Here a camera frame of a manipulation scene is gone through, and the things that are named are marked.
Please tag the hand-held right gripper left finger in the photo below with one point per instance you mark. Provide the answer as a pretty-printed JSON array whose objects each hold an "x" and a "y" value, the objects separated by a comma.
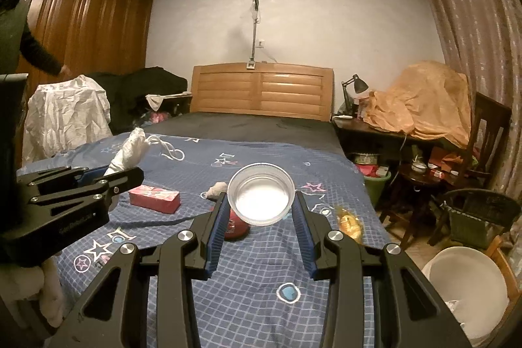
[{"x": 216, "y": 234}]

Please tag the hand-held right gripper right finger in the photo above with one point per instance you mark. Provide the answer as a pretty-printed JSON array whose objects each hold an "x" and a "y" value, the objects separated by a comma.
[{"x": 304, "y": 238}]

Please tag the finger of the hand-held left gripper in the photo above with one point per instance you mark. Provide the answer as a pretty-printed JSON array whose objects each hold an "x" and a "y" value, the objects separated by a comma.
[
  {"x": 93, "y": 173},
  {"x": 122, "y": 179}
]

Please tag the clear plastic cup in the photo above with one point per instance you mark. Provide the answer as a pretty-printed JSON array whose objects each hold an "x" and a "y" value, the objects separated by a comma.
[{"x": 261, "y": 201}]

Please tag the white plastic bucket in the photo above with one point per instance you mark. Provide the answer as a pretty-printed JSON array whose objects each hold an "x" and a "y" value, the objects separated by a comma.
[{"x": 461, "y": 274}]

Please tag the red ball with round sticker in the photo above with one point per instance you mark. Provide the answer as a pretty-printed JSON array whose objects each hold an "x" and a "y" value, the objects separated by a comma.
[{"x": 236, "y": 227}]

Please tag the red and pink box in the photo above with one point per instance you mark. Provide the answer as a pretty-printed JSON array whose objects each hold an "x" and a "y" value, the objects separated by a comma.
[{"x": 155, "y": 200}]

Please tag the yellow snack packet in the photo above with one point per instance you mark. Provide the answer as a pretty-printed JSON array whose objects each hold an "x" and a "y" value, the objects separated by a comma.
[{"x": 350, "y": 223}]

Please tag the white crinkled cloth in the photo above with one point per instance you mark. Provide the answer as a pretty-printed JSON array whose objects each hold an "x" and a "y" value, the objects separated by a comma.
[{"x": 65, "y": 115}]

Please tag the pink patterned bag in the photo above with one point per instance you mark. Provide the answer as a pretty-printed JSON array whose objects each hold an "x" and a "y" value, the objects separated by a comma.
[{"x": 159, "y": 117}]

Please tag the beige cloth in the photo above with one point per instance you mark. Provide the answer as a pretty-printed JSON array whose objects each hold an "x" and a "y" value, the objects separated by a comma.
[{"x": 155, "y": 100}]

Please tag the green plastic bin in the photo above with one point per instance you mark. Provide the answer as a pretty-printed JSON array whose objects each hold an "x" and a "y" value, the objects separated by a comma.
[{"x": 377, "y": 189}]

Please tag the black clothing pile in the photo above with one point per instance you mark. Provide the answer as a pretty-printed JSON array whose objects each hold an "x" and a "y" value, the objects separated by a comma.
[{"x": 138, "y": 87}]

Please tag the dark grey bed sheet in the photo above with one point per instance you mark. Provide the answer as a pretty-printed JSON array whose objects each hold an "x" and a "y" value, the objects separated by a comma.
[{"x": 244, "y": 128}]

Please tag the small dark round table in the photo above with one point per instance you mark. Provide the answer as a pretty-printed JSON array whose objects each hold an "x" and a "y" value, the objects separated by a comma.
[{"x": 408, "y": 181}]

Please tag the dark wooden desk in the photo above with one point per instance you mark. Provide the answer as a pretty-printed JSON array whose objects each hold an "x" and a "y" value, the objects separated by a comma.
[{"x": 367, "y": 136}]

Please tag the small white bowl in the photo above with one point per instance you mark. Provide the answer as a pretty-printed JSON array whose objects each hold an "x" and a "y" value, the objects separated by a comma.
[{"x": 418, "y": 167}]

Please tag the wooden wardrobe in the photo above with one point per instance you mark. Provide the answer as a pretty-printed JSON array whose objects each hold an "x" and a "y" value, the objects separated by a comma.
[{"x": 93, "y": 26}]

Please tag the wooden headboard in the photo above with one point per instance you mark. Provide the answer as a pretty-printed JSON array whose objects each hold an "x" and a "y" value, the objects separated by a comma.
[{"x": 261, "y": 91}]

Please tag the black desk lamp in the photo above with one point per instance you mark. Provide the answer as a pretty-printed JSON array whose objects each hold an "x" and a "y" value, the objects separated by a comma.
[{"x": 359, "y": 85}]

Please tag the dark wicker basket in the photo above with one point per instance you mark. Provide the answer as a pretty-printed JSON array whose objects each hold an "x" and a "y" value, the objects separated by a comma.
[{"x": 477, "y": 213}]

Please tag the orange cloth cover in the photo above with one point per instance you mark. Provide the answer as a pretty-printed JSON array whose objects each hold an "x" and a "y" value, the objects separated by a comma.
[{"x": 424, "y": 103}]

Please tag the wooden stool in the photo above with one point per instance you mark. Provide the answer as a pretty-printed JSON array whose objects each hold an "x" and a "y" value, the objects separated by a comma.
[{"x": 505, "y": 266}]

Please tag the dark wooden chair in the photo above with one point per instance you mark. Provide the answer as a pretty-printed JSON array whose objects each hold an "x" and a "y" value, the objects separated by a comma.
[{"x": 489, "y": 128}]

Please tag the patterned beige curtain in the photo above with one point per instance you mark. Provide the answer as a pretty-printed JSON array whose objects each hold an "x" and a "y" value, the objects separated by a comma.
[{"x": 477, "y": 26}]

